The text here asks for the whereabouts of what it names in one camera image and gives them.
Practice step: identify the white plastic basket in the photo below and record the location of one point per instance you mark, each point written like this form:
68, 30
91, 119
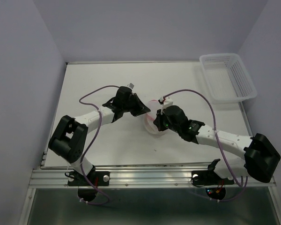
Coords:
227, 78

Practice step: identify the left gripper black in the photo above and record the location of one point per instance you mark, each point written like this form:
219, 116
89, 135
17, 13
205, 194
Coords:
140, 108

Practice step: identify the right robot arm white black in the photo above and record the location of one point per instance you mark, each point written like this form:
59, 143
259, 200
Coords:
259, 155

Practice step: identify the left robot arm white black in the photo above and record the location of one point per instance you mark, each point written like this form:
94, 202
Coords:
69, 137

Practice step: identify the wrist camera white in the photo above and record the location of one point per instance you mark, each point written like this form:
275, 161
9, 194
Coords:
130, 85
165, 102

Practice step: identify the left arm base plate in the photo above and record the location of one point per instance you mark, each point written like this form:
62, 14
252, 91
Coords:
99, 178

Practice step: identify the white mesh laundry bag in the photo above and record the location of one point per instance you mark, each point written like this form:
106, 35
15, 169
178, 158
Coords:
149, 118

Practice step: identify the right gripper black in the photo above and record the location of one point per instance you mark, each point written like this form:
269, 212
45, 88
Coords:
158, 120

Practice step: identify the aluminium rail frame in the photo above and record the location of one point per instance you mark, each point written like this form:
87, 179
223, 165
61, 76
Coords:
150, 174

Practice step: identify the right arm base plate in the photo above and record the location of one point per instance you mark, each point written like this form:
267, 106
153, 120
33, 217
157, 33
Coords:
208, 178

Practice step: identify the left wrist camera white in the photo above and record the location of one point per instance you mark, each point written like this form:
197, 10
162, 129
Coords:
130, 85

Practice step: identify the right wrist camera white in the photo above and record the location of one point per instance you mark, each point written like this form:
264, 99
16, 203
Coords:
165, 102

